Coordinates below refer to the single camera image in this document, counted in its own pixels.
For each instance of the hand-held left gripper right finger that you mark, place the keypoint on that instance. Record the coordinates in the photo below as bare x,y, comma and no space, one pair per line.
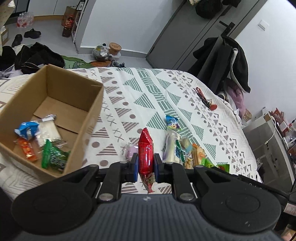
157,168

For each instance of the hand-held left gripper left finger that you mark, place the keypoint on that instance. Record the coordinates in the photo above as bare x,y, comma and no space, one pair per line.
136,168

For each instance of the purple snack packet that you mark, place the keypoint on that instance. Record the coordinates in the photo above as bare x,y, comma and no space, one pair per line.
130,151

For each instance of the red snack packet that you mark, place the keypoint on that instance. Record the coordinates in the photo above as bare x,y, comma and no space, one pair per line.
145,148

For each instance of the long white snack packet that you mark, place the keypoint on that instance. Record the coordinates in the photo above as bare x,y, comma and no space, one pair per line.
170,146

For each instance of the clear green-edged cake packet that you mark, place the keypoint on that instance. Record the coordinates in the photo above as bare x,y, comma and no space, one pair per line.
185,144

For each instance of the orange cracker packet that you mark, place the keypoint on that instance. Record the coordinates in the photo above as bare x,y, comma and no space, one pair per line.
197,155

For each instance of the green packet with red print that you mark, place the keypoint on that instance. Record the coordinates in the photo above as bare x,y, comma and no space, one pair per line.
223,167

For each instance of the blue cartoon snack packet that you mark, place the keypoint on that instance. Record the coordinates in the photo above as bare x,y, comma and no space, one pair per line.
172,122

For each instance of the bright green snack packet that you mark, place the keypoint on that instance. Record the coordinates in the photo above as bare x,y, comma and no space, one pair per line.
208,163

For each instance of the dark green snack packet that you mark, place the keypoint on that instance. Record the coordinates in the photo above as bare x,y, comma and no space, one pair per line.
54,157

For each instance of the clear white snack packet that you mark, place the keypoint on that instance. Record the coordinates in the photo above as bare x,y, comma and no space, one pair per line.
47,132

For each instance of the clear orange candy packet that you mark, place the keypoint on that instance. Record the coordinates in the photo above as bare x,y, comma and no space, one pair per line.
27,150

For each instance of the plain blue snack packet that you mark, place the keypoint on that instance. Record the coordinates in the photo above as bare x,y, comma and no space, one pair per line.
25,128

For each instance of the white desk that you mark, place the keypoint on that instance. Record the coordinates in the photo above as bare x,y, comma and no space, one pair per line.
263,139

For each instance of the red basket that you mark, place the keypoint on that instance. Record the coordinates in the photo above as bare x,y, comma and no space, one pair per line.
281,118

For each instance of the woven basket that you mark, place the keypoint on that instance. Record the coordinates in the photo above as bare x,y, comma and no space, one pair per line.
247,115

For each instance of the pink cloth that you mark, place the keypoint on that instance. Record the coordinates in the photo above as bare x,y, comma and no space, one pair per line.
238,97

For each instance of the black chair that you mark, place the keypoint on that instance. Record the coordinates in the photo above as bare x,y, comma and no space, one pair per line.
215,64

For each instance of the green cartoon floor mat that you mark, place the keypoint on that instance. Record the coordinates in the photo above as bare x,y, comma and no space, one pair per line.
76,62

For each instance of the brown lidded bucket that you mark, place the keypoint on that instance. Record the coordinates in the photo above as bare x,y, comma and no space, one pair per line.
115,48

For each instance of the black jacket with white trim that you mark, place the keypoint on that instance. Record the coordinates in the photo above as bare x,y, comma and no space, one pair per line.
241,67

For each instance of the grey door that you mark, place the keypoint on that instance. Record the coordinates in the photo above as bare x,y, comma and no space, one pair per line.
185,34

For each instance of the black clothing pile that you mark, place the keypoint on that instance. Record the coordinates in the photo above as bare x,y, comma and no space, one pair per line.
39,56

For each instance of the white metal rack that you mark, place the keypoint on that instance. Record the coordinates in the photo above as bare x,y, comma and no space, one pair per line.
77,27

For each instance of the dark bottle with red label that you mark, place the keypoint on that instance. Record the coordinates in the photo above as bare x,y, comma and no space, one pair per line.
68,27

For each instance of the black hanging bag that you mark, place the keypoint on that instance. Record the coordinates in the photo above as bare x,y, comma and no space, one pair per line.
208,9

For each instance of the beige hanging garment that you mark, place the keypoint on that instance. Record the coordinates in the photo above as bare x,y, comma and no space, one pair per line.
192,1

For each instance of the black slipper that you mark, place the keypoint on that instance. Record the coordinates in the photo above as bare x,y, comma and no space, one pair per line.
16,39
32,33

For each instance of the black and white garment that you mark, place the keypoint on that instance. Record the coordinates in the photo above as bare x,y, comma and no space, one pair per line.
7,56

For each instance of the brown cardboard floor box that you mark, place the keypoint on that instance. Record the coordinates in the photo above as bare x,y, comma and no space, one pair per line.
67,11

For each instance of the pack of water bottles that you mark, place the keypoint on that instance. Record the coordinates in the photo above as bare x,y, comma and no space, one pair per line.
24,20

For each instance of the dotted cream tablecloth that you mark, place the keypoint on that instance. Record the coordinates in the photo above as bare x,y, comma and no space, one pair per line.
5,14

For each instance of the white light switch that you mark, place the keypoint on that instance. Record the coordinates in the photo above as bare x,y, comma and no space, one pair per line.
263,25

